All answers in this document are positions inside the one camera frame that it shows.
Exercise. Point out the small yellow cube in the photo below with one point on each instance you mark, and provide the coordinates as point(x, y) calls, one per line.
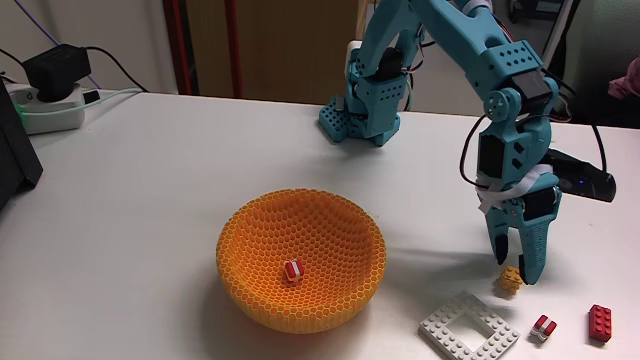
point(509, 281)

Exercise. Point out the small red white cube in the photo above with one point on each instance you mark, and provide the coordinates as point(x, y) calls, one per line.
point(294, 271)
point(543, 327)

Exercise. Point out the orange honeycomb bowl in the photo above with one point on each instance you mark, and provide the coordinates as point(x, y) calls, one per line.
point(325, 235)

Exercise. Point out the red rectangular toy brick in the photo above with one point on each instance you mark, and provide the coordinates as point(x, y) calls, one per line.
point(600, 323)

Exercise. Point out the person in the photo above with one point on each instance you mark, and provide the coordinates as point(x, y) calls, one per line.
point(625, 85)

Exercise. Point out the black office chair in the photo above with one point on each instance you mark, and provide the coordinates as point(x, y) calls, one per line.
point(590, 60)

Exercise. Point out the wooden cabinet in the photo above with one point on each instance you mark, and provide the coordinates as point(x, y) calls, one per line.
point(290, 50)

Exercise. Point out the red vertical bar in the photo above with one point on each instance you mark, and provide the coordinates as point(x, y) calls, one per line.
point(176, 45)

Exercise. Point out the white power strip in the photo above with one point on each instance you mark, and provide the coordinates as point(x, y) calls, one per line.
point(50, 112)

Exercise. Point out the black power adapter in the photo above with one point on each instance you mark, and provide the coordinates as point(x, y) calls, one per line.
point(56, 70)

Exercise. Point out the black flat device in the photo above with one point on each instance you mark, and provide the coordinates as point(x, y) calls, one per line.
point(12, 145)

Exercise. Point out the black oval camera box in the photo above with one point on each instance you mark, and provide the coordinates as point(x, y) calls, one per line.
point(582, 177)

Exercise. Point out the white square frame brick plate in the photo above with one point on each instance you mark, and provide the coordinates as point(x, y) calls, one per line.
point(442, 325)

